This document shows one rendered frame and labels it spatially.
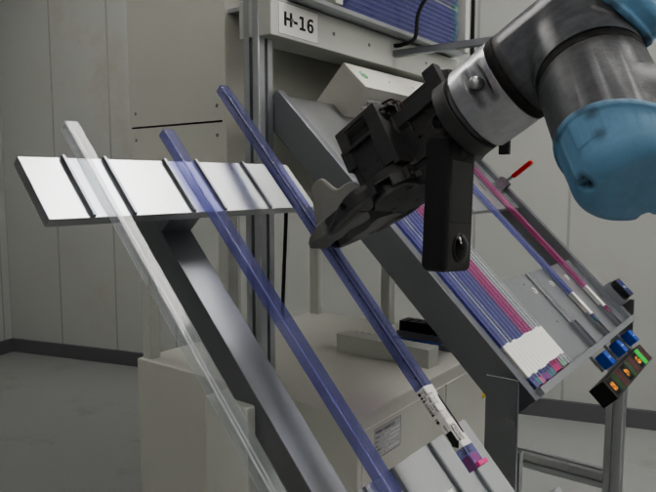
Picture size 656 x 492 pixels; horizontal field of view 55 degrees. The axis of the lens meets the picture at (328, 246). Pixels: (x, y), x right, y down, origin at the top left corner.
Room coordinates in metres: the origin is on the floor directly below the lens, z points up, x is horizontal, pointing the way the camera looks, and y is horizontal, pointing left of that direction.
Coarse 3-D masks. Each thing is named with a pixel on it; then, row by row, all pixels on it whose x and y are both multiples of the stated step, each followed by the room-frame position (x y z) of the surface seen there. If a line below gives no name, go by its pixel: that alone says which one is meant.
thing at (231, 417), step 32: (64, 128) 0.58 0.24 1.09; (96, 160) 0.57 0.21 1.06; (96, 192) 0.55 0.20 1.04; (128, 224) 0.54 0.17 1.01; (160, 288) 0.50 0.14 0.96; (192, 352) 0.48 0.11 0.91; (224, 384) 0.47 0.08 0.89; (224, 416) 0.46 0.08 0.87; (256, 448) 0.45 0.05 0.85; (256, 480) 0.44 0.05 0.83
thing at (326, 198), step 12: (324, 180) 0.62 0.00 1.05; (312, 192) 0.62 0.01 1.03; (324, 192) 0.61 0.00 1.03; (336, 192) 0.60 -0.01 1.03; (348, 192) 0.59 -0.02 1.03; (324, 204) 0.61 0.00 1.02; (336, 204) 0.60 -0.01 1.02; (324, 216) 0.61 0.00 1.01; (360, 216) 0.58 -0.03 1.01; (324, 228) 0.60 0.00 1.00; (348, 228) 0.60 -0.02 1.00; (312, 240) 0.62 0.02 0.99; (324, 240) 0.61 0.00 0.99
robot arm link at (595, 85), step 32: (608, 32) 0.42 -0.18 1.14; (544, 64) 0.44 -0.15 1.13; (576, 64) 0.41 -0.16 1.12; (608, 64) 0.40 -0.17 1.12; (640, 64) 0.40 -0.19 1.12; (544, 96) 0.44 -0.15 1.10; (576, 96) 0.40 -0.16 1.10; (608, 96) 0.38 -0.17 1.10; (640, 96) 0.38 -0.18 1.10; (576, 128) 0.39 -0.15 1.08; (608, 128) 0.37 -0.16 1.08; (640, 128) 0.36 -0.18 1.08; (576, 160) 0.38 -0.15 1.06; (608, 160) 0.36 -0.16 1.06; (640, 160) 0.36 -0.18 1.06; (576, 192) 0.39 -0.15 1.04; (608, 192) 0.38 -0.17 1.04; (640, 192) 0.38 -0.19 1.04
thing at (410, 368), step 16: (224, 96) 0.76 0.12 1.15; (240, 112) 0.74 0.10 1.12; (240, 128) 0.73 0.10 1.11; (256, 128) 0.73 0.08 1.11; (256, 144) 0.71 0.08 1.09; (272, 160) 0.70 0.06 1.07; (272, 176) 0.69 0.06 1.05; (288, 176) 0.69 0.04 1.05; (288, 192) 0.67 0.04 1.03; (304, 208) 0.66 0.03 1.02; (304, 224) 0.66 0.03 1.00; (336, 256) 0.62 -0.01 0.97; (352, 272) 0.62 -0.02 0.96; (352, 288) 0.61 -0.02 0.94; (368, 304) 0.59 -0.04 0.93; (368, 320) 0.59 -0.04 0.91; (384, 320) 0.59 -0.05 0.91; (384, 336) 0.58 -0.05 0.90; (400, 352) 0.56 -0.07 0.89; (400, 368) 0.56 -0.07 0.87; (416, 368) 0.56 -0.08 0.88; (416, 384) 0.55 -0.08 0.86; (464, 448) 0.51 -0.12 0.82; (464, 464) 0.51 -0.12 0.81
